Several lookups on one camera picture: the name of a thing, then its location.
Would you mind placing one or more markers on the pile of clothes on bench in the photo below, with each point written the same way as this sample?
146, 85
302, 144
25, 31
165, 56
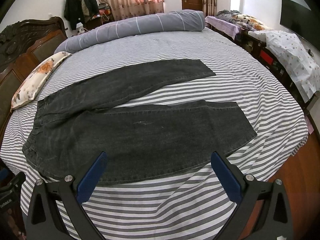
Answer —
242, 20

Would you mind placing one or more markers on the dark carved wooden headboard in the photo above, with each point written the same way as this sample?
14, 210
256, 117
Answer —
24, 45

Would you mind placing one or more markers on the dark grey denim pants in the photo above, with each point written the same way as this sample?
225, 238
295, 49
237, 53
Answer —
141, 142

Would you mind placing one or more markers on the rolled grey checked duvet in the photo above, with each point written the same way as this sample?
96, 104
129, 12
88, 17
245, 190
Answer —
183, 20

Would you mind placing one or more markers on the floral cream pillow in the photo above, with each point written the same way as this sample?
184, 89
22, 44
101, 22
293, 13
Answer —
32, 85

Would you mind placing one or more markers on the dark clothes hanging on rack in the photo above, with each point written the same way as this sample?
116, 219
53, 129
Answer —
80, 11

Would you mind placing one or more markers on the white dotted cloth cover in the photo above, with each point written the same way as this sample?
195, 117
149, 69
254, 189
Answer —
289, 51

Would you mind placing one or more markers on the purple covered bench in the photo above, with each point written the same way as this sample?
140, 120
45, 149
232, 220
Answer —
229, 29

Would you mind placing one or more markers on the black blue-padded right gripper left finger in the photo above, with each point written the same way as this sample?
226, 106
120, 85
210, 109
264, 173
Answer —
44, 220

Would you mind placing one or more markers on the dark wooden low cabinet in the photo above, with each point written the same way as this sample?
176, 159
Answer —
259, 51

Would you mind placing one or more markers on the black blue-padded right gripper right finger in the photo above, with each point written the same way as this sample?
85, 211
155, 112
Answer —
274, 220

